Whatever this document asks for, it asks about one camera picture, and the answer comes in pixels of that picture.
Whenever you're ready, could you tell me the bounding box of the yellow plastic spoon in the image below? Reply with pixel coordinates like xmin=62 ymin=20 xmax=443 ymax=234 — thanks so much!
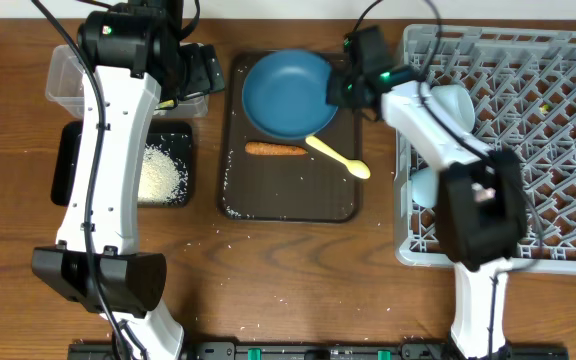
xmin=305 ymin=135 xmax=371 ymax=180

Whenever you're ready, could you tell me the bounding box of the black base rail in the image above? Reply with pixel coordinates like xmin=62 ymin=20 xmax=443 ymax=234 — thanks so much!
xmin=67 ymin=342 xmax=570 ymax=360

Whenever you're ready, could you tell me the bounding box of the clear plastic container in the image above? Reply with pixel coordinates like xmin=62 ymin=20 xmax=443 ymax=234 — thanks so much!
xmin=45 ymin=45 xmax=209 ymax=119

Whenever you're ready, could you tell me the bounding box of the pile of white rice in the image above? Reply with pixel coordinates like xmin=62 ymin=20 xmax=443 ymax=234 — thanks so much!
xmin=138 ymin=145 xmax=189 ymax=205

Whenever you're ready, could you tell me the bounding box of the orange carrot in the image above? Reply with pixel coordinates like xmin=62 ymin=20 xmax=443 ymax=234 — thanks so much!
xmin=245 ymin=142 xmax=307 ymax=156

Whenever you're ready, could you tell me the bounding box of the black waste tray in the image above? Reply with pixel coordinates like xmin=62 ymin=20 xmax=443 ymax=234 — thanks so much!
xmin=51 ymin=120 xmax=194 ymax=207

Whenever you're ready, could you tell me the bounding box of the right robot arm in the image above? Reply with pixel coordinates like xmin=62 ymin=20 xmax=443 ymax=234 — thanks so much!
xmin=327 ymin=25 xmax=531 ymax=359

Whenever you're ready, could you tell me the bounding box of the grey dishwasher rack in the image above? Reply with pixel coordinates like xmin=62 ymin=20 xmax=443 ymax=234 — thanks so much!
xmin=397 ymin=24 xmax=576 ymax=275

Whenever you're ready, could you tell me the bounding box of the dark blue bowl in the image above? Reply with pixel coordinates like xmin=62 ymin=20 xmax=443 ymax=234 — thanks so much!
xmin=242 ymin=49 xmax=338 ymax=140

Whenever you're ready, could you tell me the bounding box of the light blue small bowl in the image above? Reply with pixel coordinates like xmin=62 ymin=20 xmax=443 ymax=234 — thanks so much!
xmin=431 ymin=85 xmax=475 ymax=132

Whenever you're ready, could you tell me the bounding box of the dark brown serving tray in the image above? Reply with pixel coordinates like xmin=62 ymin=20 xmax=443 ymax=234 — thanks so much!
xmin=217 ymin=51 xmax=363 ymax=223

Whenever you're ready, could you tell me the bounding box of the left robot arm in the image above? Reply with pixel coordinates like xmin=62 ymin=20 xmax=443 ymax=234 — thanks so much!
xmin=31 ymin=0 xmax=224 ymax=359

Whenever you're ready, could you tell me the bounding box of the light blue plastic cup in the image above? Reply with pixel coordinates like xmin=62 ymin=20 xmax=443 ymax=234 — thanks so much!
xmin=410 ymin=168 xmax=439 ymax=208

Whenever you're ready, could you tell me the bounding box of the yellow snack wrapper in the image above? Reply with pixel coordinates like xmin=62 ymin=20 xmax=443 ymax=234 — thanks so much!
xmin=157 ymin=100 xmax=176 ymax=110

